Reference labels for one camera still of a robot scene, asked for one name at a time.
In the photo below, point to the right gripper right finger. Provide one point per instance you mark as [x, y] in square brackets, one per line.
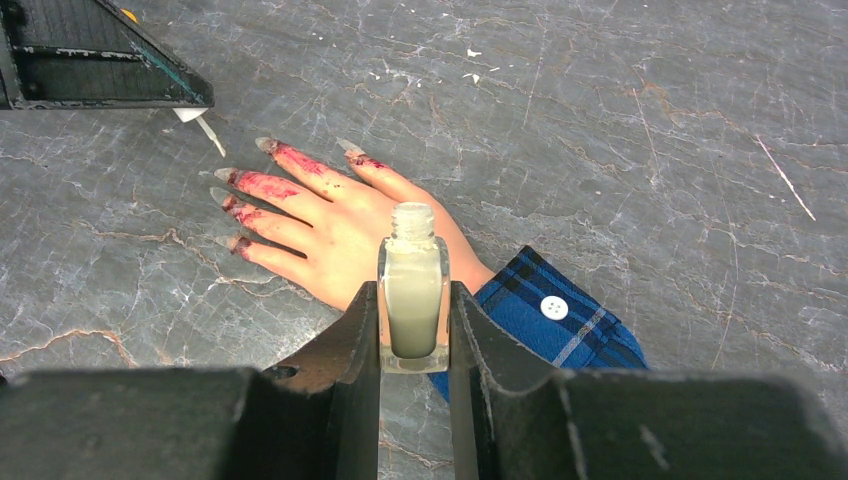
[514, 415]

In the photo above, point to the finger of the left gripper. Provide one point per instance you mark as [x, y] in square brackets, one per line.
[73, 55]

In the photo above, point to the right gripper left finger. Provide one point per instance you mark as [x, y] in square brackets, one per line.
[313, 415]

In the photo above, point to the grey nail polish cap brush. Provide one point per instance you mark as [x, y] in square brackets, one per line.
[195, 115]

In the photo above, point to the nail polish bottle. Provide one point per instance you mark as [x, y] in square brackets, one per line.
[413, 294]

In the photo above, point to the mannequin hand with painted nails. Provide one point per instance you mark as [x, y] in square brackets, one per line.
[322, 230]

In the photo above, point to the orange yellow round toy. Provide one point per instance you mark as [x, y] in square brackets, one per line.
[130, 15]

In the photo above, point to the blue plaid shirt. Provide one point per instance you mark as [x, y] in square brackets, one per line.
[546, 312]

